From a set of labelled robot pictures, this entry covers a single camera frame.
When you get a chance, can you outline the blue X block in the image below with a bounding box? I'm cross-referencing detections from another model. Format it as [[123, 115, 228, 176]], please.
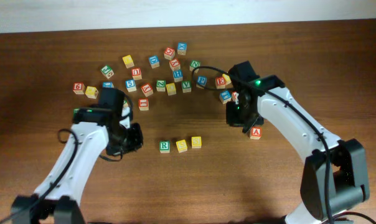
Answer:
[[177, 42, 187, 55]]

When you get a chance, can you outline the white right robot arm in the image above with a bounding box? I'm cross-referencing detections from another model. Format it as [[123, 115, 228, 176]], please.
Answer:
[[227, 73, 370, 223]]

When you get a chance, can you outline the red 3 block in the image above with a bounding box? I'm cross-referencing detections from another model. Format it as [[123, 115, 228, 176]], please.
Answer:
[[232, 91, 238, 102]]

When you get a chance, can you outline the red X block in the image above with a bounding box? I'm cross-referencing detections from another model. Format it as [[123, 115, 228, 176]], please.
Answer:
[[169, 58, 181, 71]]

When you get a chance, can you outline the red C block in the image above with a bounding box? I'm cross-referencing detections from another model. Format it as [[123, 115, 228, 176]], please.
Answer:
[[164, 47, 176, 60]]

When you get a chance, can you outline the yellow block far left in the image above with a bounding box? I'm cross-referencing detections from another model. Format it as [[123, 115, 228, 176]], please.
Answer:
[[85, 86, 99, 99]]

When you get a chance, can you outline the yellow block centre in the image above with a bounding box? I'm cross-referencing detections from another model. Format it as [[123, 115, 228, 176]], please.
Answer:
[[166, 83, 176, 96]]

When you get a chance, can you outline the yellow S block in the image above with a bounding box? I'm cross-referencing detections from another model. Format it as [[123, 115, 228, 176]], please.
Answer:
[[191, 136, 202, 149], [176, 139, 188, 153]]

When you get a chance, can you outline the red A block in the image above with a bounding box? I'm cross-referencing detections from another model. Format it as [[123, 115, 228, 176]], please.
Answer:
[[250, 127, 262, 140]]

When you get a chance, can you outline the red Y block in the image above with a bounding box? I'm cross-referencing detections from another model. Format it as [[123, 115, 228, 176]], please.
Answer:
[[141, 83, 153, 97]]

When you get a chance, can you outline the red E block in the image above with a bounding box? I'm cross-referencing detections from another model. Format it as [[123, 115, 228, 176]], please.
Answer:
[[215, 77, 226, 90]]

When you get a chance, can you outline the green R block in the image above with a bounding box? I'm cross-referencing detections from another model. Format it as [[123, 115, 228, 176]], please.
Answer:
[[159, 141, 171, 153]]

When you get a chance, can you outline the blue P block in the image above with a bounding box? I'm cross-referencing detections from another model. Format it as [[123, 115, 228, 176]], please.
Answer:
[[196, 76, 207, 89]]

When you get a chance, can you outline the green V block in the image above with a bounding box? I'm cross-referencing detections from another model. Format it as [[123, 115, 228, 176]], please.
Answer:
[[182, 80, 192, 93]]

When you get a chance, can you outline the green N block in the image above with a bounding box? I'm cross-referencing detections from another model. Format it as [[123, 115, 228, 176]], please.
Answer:
[[189, 60, 200, 73]]

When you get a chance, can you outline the blue D block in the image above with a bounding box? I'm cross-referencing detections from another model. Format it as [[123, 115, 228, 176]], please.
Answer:
[[149, 55, 160, 68]]

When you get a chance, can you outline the yellow block top left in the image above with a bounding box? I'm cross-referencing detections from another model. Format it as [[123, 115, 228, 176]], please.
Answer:
[[122, 55, 134, 68]]

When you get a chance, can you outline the yellow block near E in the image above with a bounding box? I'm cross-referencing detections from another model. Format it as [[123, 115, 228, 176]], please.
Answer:
[[222, 74, 232, 85]]

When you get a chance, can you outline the red U block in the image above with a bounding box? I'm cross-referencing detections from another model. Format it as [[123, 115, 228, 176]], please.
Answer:
[[131, 68, 142, 80]]

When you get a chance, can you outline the red 6 block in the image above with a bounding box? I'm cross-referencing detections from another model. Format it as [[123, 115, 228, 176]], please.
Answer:
[[73, 82, 85, 95]]

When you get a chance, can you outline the blue 5 block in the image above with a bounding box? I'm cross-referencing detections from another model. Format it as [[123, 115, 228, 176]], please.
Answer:
[[125, 80, 136, 92]]

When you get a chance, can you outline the red I block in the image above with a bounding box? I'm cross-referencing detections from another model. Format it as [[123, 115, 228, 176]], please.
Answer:
[[138, 98, 149, 111]]

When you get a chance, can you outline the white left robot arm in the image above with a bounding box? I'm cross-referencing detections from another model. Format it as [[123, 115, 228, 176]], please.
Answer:
[[11, 107, 143, 223]]

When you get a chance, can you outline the blue H block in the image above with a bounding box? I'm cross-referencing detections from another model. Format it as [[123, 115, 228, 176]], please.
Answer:
[[173, 70, 183, 82]]

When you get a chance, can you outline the green J block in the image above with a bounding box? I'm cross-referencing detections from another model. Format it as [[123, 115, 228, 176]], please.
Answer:
[[100, 65, 114, 79]]

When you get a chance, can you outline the green Z block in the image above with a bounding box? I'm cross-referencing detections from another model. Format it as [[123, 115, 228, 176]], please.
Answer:
[[156, 80, 166, 92]]

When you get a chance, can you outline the blue T block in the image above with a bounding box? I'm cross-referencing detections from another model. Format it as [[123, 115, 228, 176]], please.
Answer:
[[219, 90, 232, 105]]

